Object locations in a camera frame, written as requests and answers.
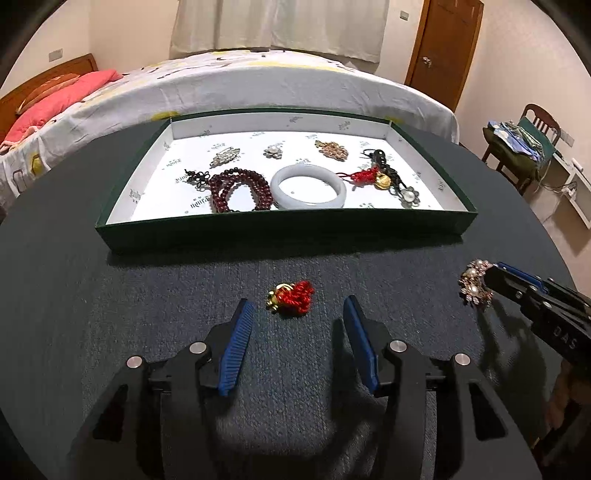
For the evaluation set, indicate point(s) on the white window curtain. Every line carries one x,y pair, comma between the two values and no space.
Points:
277,25

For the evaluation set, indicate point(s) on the large pearl crystal brooch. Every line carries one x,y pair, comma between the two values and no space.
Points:
473,288

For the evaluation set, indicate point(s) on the green jewelry tray box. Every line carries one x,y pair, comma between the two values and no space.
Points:
277,235

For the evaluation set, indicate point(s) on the bed with printed white sheet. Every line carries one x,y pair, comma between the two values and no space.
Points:
277,83

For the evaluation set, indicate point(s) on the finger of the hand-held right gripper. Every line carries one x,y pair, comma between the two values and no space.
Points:
508,288
521,273

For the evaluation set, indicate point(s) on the orange patterned pillow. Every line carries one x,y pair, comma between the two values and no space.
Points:
44,90

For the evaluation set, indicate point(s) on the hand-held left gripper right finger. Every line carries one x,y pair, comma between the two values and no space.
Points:
362,350

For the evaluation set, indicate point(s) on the long silver crystal brooch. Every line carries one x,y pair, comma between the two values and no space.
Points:
225,157

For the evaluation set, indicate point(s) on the white shelf unit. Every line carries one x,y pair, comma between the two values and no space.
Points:
575,194

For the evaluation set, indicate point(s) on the dark petal pearl flower charm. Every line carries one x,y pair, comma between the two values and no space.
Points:
409,197

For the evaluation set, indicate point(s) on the person's right hand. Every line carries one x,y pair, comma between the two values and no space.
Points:
570,392

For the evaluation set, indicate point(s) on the pink pillow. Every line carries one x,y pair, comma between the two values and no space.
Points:
60,102

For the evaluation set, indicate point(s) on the wooden headboard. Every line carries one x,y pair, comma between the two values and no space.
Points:
9,107

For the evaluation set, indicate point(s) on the wooden chair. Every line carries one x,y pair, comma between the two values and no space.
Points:
540,117

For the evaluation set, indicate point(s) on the wooden door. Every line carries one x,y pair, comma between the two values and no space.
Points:
441,50

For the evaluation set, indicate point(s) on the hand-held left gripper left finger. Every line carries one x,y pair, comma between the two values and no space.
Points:
238,350

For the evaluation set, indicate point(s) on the wall outlet plate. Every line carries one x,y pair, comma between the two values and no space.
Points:
56,55

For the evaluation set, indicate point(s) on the white jade bangle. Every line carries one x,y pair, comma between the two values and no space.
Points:
307,202

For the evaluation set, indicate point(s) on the small pearl flower brooch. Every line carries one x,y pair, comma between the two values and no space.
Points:
273,151

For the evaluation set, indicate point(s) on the pile of folded clothes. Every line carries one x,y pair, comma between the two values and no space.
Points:
512,143

